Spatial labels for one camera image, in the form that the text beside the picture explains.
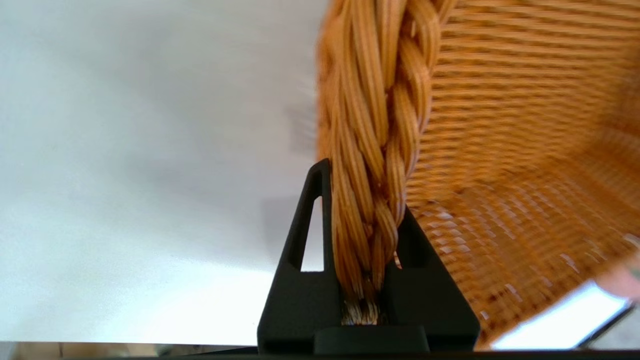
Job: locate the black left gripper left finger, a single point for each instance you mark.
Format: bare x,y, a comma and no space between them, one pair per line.
300,310

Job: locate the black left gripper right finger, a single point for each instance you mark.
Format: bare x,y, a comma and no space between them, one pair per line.
430,300

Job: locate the orange woven wicker basket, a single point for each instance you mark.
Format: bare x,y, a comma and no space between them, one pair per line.
525,100

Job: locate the pink toy peach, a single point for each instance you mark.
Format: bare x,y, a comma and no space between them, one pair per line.
622,282

